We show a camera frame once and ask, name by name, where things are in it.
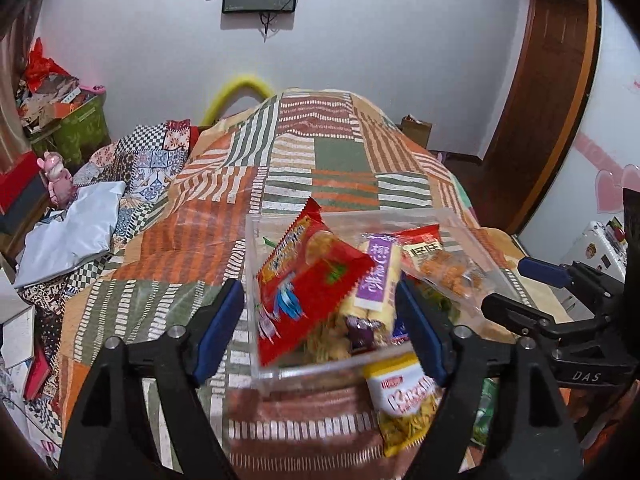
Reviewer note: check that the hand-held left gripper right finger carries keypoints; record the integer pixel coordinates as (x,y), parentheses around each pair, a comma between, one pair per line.
(420,330)

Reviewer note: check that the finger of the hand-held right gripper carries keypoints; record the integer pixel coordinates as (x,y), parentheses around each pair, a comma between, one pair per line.
(542,271)
(515,315)

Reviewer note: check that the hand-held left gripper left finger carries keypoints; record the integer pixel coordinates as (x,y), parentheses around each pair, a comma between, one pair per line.
(220,330)

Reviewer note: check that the blue chip bag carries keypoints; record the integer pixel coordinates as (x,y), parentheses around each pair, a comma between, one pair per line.
(400,334)

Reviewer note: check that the small purple candy packet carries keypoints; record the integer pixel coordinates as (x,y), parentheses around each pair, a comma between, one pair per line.
(360,334)

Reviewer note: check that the purple label wafer pack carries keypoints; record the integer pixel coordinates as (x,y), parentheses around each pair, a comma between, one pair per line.
(375,280)

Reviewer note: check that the orange fried snack pack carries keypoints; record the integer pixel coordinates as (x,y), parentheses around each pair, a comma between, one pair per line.
(440,265)

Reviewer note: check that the yellow white snack packet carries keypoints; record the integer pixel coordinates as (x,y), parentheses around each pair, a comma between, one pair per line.
(405,405)

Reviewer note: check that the clear plastic box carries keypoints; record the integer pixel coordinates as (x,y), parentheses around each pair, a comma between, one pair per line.
(260,240)

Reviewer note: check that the green snack packet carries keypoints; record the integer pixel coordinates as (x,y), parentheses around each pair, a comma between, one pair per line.
(482,410)

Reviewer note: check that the red snack packet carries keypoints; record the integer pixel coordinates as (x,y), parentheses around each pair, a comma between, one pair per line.
(310,280)

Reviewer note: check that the white appliance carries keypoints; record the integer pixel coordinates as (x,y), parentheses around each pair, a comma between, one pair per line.
(597,245)

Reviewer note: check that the pink heart stickers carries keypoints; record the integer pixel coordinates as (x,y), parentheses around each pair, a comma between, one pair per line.
(610,187)

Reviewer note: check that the brown wooden door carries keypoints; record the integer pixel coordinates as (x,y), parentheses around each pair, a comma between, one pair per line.
(540,110)

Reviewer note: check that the white cloth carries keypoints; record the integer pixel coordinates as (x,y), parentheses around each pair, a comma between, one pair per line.
(75,230)

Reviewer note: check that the white sliding wardrobe door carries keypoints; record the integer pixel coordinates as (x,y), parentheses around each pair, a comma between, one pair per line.
(615,110)

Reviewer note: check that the checkered patchwork quilt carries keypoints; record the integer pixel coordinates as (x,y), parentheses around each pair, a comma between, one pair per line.
(150,160)

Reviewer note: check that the brown cardboard box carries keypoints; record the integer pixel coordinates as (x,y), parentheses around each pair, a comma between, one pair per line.
(417,132)

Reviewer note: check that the red book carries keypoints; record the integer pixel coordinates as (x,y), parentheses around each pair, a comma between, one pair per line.
(37,372)

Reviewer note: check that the wooden wardrobe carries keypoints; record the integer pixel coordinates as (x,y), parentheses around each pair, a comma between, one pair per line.
(592,85)

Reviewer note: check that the open white notebook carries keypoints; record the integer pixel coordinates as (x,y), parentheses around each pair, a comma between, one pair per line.
(15,330)

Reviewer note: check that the pink toy figure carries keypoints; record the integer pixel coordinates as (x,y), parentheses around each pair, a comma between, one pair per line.
(60,180)

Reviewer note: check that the green storage box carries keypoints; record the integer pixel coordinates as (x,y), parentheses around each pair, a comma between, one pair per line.
(80,130)

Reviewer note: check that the yellow foam tube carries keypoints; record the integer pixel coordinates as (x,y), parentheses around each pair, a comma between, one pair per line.
(240,85)

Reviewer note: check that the red plastic bag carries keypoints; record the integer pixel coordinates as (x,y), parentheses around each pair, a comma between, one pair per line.
(40,65)

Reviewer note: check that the striped brown curtain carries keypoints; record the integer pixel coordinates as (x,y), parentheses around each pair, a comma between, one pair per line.
(20,60)

